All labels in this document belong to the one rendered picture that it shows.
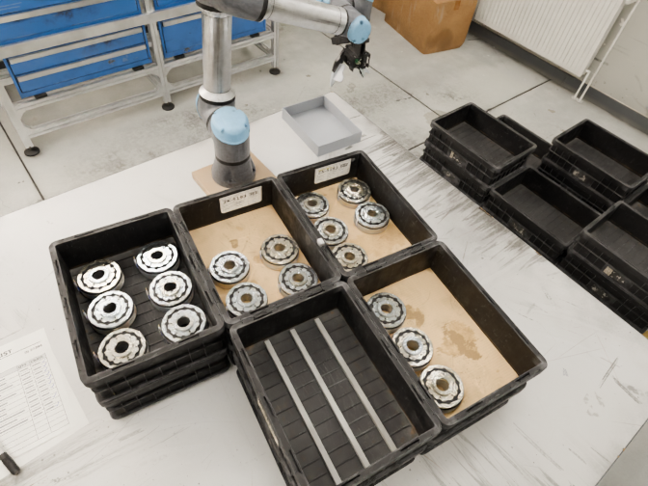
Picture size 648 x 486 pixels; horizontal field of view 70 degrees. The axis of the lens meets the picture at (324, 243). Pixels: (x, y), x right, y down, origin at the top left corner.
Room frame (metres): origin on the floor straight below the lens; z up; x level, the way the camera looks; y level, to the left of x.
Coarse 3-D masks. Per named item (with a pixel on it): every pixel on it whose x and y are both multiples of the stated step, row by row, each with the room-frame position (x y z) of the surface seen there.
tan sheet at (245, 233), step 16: (272, 208) 0.94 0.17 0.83; (224, 224) 0.86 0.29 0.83; (240, 224) 0.87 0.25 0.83; (256, 224) 0.87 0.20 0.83; (272, 224) 0.88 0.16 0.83; (208, 240) 0.79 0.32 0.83; (224, 240) 0.80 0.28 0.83; (240, 240) 0.81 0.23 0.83; (256, 240) 0.81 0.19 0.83; (208, 256) 0.74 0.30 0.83; (256, 256) 0.76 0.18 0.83; (304, 256) 0.78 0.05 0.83; (256, 272) 0.71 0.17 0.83; (272, 272) 0.71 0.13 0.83; (272, 288) 0.66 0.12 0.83; (224, 304) 0.60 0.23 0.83
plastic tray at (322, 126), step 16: (320, 96) 1.68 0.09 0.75; (288, 112) 1.58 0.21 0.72; (304, 112) 1.62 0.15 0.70; (320, 112) 1.63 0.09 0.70; (336, 112) 1.61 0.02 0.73; (304, 128) 1.51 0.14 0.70; (320, 128) 1.53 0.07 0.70; (336, 128) 1.54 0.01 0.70; (352, 128) 1.52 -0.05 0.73; (320, 144) 1.43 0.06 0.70; (336, 144) 1.41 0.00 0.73; (352, 144) 1.46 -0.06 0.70
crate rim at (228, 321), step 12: (264, 180) 0.95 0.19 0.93; (276, 180) 0.96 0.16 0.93; (228, 192) 0.89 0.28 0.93; (180, 204) 0.82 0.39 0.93; (192, 204) 0.83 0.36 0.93; (288, 204) 0.87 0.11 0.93; (180, 216) 0.78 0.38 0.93; (300, 216) 0.84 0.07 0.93; (180, 228) 0.74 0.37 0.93; (192, 240) 0.71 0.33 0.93; (312, 240) 0.76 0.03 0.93; (192, 252) 0.67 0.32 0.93; (324, 252) 0.73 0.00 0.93; (204, 276) 0.61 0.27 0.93; (336, 276) 0.66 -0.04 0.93; (312, 288) 0.61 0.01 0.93; (216, 300) 0.55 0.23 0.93; (288, 300) 0.57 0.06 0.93; (252, 312) 0.53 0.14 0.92; (228, 324) 0.49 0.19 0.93
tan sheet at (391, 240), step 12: (324, 192) 1.04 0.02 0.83; (336, 192) 1.05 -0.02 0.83; (336, 204) 0.99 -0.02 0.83; (336, 216) 0.95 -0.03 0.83; (348, 216) 0.95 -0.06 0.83; (348, 228) 0.91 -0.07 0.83; (396, 228) 0.93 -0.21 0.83; (348, 240) 0.86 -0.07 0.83; (360, 240) 0.86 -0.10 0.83; (372, 240) 0.87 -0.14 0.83; (384, 240) 0.88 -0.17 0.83; (396, 240) 0.88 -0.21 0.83; (372, 252) 0.83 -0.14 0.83; (384, 252) 0.83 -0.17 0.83
